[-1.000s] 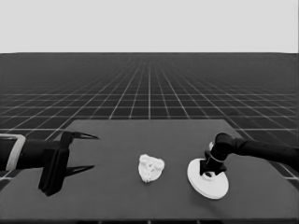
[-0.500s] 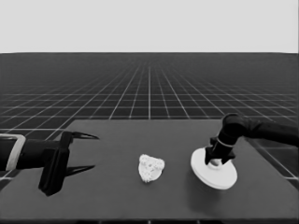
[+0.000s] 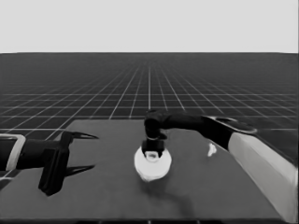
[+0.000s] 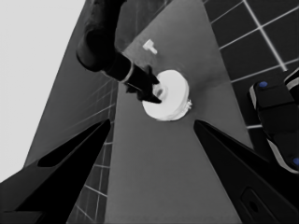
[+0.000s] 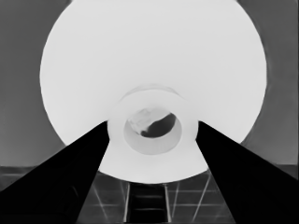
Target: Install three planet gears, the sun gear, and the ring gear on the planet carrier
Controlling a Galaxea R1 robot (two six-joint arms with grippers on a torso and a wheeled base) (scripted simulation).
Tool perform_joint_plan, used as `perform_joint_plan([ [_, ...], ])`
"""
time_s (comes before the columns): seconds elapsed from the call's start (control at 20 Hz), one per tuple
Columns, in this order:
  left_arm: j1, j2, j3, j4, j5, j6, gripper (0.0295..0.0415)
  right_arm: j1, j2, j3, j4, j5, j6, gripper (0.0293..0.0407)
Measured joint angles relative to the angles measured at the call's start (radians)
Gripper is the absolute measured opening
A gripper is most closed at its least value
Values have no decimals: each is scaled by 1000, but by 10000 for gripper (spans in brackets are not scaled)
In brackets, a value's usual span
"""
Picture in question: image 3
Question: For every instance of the large thick white disc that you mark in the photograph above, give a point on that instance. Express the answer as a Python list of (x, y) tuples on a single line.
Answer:
[(162, 166)]

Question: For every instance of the small white T-shaped piece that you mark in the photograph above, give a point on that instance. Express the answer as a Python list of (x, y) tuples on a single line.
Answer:
[(211, 150)]

